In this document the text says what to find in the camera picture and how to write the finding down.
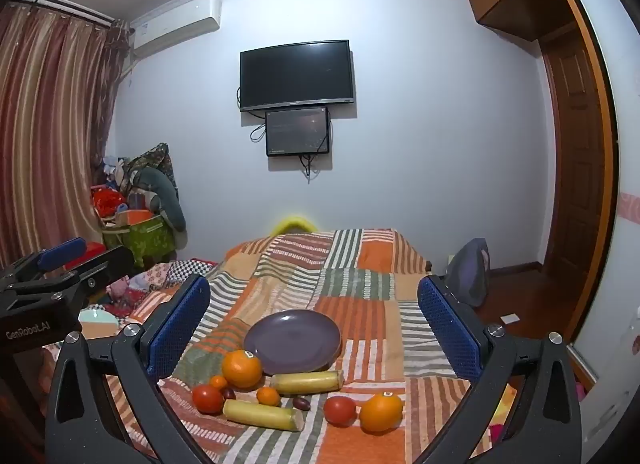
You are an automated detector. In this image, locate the grey bag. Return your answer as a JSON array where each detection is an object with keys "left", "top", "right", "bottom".
[{"left": 445, "top": 239, "right": 491, "bottom": 309}]

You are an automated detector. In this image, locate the purple plate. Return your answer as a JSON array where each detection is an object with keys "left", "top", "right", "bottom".
[{"left": 243, "top": 310, "right": 342, "bottom": 376}]

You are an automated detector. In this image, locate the wall-mounted black television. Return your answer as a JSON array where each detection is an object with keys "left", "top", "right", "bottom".
[{"left": 239, "top": 40, "right": 356, "bottom": 113}]

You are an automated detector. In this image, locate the curtain rail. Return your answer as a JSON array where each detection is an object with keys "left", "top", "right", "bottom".
[{"left": 10, "top": 0, "right": 117, "bottom": 25}]

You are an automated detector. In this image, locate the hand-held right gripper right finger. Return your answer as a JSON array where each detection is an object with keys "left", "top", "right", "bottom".
[{"left": 410, "top": 274, "right": 583, "bottom": 464}]

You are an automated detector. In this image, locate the yellow plush item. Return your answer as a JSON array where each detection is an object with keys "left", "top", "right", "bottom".
[{"left": 270, "top": 215, "right": 317, "bottom": 236}]

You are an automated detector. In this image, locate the white air conditioner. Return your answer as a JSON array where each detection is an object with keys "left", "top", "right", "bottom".
[{"left": 131, "top": 0, "right": 222, "bottom": 60}]

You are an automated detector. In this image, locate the camouflage cloth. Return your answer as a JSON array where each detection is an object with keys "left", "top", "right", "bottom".
[{"left": 125, "top": 143, "right": 178, "bottom": 195}]

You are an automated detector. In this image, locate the black white checkered cloth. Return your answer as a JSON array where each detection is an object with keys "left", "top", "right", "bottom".
[{"left": 165, "top": 259, "right": 218, "bottom": 285}]

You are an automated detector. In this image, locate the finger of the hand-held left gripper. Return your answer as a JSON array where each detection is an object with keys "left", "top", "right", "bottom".
[
  {"left": 0, "top": 237, "right": 86, "bottom": 289},
  {"left": 7, "top": 245, "right": 136, "bottom": 295}
]

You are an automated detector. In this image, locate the floral quilt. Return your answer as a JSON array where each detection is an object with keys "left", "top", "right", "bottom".
[{"left": 107, "top": 261, "right": 176, "bottom": 317}]

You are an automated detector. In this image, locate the striped patchwork blanket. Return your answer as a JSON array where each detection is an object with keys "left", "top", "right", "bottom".
[{"left": 42, "top": 229, "right": 518, "bottom": 464}]

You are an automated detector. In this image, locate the yellow-green banana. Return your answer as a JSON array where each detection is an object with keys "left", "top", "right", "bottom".
[
  {"left": 222, "top": 399, "right": 305, "bottom": 432},
  {"left": 271, "top": 370, "right": 345, "bottom": 396}
]

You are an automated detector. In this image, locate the red tomato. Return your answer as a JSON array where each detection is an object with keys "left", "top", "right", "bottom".
[
  {"left": 192, "top": 384, "right": 225, "bottom": 415},
  {"left": 323, "top": 395, "right": 357, "bottom": 428}
]

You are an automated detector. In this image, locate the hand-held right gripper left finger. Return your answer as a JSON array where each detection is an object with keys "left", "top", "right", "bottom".
[{"left": 44, "top": 274, "right": 221, "bottom": 464}]

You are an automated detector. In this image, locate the orange box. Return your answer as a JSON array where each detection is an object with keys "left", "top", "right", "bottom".
[{"left": 117, "top": 210, "right": 153, "bottom": 227}]

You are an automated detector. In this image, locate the striped red curtain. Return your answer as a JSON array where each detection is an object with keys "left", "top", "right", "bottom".
[{"left": 0, "top": 1, "right": 133, "bottom": 269}]

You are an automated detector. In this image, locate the large orange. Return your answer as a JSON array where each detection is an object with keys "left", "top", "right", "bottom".
[
  {"left": 221, "top": 350, "right": 263, "bottom": 391},
  {"left": 359, "top": 392, "right": 404, "bottom": 434}
]

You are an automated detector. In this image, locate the white sliding wardrobe door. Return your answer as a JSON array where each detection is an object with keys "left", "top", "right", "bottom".
[{"left": 557, "top": 0, "right": 640, "bottom": 445}]

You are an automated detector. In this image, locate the red bag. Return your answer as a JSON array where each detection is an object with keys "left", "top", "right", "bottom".
[{"left": 92, "top": 186, "right": 128, "bottom": 217}]

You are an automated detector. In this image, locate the brown wooden door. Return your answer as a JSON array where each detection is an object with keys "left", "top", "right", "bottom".
[{"left": 540, "top": 26, "right": 608, "bottom": 275}]

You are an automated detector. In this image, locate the small black monitor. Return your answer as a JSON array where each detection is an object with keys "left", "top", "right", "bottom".
[{"left": 265, "top": 106, "right": 331, "bottom": 157}]

